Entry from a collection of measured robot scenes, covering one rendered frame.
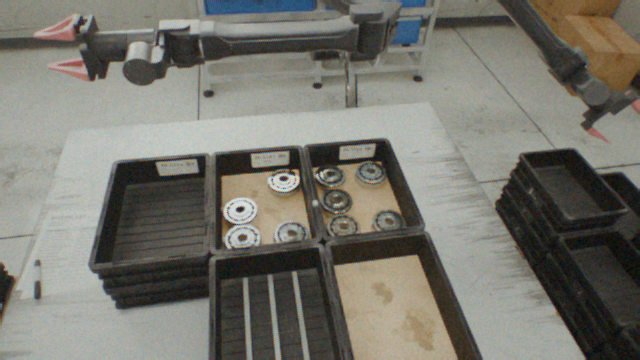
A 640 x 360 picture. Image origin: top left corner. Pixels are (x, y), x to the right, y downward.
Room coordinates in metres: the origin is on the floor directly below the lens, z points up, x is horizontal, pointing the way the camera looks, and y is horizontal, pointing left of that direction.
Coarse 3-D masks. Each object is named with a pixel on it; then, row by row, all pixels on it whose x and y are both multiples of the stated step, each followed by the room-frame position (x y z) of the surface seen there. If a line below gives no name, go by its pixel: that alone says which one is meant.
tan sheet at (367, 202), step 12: (312, 168) 1.05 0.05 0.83; (348, 168) 1.06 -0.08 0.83; (348, 180) 1.01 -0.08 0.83; (348, 192) 0.95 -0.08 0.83; (360, 192) 0.95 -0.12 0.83; (372, 192) 0.96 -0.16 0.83; (384, 192) 0.96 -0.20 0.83; (360, 204) 0.90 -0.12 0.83; (372, 204) 0.90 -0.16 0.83; (384, 204) 0.91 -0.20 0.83; (396, 204) 0.91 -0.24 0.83; (324, 216) 0.84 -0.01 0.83; (360, 216) 0.85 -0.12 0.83; (372, 216) 0.85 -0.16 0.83
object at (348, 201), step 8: (328, 192) 0.92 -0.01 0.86; (336, 192) 0.92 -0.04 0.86; (344, 192) 0.92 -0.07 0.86; (320, 200) 0.88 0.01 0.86; (328, 200) 0.88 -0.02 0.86; (344, 200) 0.89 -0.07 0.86; (352, 200) 0.89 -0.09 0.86; (328, 208) 0.85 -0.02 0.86; (336, 208) 0.85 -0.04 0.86; (344, 208) 0.85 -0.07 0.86
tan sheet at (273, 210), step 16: (224, 176) 0.98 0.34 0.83; (240, 176) 0.99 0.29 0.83; (256, 176) 0.99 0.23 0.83; (224, 192) 0.91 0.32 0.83; (240, 192) 0.92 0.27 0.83; (256, 192) 0.92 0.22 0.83; (272, 208) 0.86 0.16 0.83; (288, 208) 0.86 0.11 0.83; (304, 208) 0.87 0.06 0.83; (224, 224) 0.78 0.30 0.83; (256, 224) 0.79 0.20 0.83; (272, 224) 0.80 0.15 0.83; (304, 224) 0.80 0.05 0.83; (272, 240) 0.74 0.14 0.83
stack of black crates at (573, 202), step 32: (544, 160) 1.51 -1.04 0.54; (576, 160) 1.49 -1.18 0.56; (512, 192) 1.41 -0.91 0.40; (544, 192) 1.25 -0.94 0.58; (576, 192) 1.35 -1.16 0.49; (608, 192) 1.28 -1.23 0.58; (512, 224) 1.32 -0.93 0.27; (544, 224) 1.17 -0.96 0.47; (576, 224) 1.12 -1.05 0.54; (608, 224) 1.16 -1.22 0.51; (544, 256) 1.11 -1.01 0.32
